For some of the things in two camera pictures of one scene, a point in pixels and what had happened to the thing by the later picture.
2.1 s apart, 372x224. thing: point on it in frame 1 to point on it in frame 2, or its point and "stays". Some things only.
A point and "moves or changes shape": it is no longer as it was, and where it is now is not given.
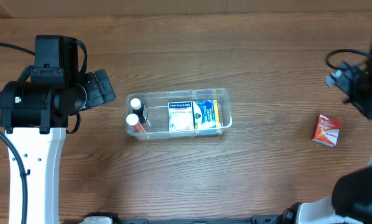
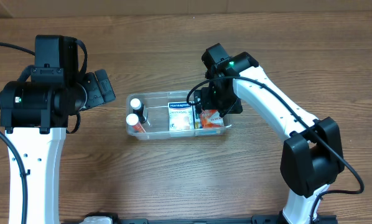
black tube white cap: [138, 109] stays
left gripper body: [102, 90] stays
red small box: [326, 130] moves or changes shape
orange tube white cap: [132, 119] stays
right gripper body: [346, 83] to [219, 104]
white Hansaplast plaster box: [181, 116] stays
